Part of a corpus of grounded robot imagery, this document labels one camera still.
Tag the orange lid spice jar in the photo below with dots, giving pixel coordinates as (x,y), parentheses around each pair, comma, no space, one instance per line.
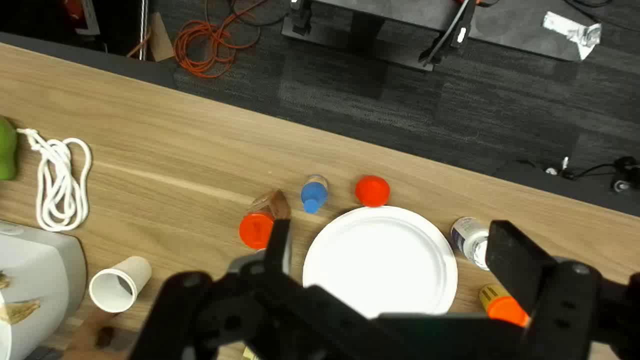
(256,229)

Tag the orange lid yellow dough can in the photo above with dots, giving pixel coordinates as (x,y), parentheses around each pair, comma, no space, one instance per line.
(505,309)

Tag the white countertop garden appliance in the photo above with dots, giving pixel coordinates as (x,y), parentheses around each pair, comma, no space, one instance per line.
(37,281)

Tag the white paper cup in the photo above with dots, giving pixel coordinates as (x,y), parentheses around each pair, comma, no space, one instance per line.
(116,288)

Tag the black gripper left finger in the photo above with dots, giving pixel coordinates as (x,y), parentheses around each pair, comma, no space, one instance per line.
(281,246)

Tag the black metal stand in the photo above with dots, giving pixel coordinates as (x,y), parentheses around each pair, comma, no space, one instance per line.
(372,30)

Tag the crumpled silver foil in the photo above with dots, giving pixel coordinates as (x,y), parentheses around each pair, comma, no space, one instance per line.
(573,30)

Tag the white paper plate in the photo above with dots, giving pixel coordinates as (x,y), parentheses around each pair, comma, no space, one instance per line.
(381,261)

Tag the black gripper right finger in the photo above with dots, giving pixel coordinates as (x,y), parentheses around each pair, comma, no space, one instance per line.
(517,262)

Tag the small blue top bottle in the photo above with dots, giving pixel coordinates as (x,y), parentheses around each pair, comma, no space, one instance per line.
(312,194)

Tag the blue label white pill bottle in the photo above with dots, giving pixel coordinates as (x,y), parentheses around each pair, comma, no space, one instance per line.
(471,239)

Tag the green fruit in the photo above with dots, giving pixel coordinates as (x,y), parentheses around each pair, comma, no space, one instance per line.
(6,150)

